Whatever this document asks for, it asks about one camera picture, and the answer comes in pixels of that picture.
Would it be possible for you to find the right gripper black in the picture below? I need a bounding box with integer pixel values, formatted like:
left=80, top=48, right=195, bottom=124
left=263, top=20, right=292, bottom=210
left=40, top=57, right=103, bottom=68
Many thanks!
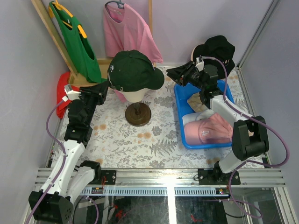
left=167, top=61, right=206, bottom=91

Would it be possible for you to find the blue plastic bin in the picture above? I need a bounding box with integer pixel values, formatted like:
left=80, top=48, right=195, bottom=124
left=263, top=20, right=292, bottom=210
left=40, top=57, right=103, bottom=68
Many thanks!
left=174, top=83, right=231, bottom=150

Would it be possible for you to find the khaki hat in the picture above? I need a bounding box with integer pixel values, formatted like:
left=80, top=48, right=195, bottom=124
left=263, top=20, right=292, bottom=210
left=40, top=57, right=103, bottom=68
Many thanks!
left=187, top=93, right=208, bottom=112

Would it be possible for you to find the dark green cap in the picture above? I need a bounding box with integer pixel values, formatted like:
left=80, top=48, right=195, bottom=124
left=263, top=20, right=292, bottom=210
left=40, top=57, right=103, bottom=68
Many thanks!
left=108, top=50, right=164, bottom=92

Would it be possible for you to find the cream foam mannequin head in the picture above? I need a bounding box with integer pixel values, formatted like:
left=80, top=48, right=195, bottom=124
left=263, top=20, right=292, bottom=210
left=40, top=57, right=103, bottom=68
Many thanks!
left=122, top=88, right=148, bottom=103

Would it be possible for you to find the dark mannequin base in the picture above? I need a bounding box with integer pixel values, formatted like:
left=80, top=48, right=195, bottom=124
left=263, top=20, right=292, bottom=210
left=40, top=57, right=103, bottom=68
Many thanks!
left=125, top=102, right=151, bottom=126

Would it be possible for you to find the black hat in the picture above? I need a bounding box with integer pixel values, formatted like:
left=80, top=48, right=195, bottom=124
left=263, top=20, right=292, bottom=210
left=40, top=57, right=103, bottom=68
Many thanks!
left=193, top=35, right=235, bottom=75

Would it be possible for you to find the pink t-shirt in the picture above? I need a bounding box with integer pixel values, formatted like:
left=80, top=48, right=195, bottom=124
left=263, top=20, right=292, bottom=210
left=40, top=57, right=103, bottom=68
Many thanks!
left=103, top=4, right=163, bottom=63

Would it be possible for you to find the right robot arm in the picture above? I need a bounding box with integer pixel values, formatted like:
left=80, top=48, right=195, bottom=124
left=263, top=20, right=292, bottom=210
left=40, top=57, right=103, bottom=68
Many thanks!
left=166, top=61, right=269, bottom=185

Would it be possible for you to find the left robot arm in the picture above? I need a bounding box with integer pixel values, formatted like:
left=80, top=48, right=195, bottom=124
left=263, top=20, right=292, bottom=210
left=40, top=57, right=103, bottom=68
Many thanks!
left=25, top=81, right=109, bottom=224

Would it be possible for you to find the wooden clothes rack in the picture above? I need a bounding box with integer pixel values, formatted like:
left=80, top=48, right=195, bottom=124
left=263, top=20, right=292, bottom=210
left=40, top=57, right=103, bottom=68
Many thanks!
left=31, top=0, right=153, bottom=87

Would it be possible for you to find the red cloth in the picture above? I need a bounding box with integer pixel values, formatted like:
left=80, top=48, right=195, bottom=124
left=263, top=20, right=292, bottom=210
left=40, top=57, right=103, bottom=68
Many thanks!
left=56, top=71, right=71, bottom=119

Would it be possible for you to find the green tank top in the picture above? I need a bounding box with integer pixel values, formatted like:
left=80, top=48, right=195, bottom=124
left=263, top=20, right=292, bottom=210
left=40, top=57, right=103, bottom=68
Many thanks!
left=49, top=1, right=106, bottom=84

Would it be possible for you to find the white cap in bin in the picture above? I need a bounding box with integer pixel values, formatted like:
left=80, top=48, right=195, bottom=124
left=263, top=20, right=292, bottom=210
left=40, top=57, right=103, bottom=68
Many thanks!
left=182, top=109, right=215, bottom=126

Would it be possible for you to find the floral table mat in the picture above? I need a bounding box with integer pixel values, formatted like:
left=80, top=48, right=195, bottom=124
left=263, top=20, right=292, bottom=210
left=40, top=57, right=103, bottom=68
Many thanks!
left=78, top=77, right=231, bottom=168

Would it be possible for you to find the pink baseball cap in bin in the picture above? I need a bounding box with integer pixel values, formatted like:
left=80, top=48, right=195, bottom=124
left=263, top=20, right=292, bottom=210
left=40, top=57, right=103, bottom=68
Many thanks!
left=184, top=113, right=233, bottom=145

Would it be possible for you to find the yellow hanger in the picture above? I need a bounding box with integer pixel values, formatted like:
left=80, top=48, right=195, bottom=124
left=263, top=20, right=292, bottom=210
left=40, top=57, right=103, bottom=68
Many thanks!
left=48, top=0, right=87, bottom=39

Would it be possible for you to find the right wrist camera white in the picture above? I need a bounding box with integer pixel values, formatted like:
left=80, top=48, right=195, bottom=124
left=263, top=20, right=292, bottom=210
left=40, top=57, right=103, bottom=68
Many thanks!
left=195, top=56, right=205, bottom=72

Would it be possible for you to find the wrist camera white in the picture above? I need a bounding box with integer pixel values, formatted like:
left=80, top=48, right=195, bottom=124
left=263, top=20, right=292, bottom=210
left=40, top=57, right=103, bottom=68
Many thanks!
left=62, top=84, right=80, bottom=102
left=195, top=56, right=205, bottom=72

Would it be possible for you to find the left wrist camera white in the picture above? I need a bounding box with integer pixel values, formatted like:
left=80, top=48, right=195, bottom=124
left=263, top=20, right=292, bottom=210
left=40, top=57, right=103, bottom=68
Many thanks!
left=62, top=84, right=80, bottom=102

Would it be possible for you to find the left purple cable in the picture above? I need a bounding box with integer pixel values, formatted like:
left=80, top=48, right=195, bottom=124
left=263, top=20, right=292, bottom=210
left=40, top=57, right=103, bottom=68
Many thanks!
left=24, top=99, right=99, bottom=224

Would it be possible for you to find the purple cable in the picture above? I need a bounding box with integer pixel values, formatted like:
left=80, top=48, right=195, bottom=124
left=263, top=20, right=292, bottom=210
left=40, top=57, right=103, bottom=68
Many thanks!
left=199, top=56, right=290, bottom=219
left=24, top=99, right=99, bottom=224

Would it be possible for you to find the aluminium rail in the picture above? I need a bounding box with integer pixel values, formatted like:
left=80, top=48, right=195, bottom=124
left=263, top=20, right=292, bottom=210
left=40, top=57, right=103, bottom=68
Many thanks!
left=35, top=167, right=287, bottom=196

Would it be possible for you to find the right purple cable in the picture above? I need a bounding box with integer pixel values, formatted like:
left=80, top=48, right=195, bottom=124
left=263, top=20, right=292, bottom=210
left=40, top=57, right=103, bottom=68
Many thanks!
left=199, top=56, right=290, bottom=219

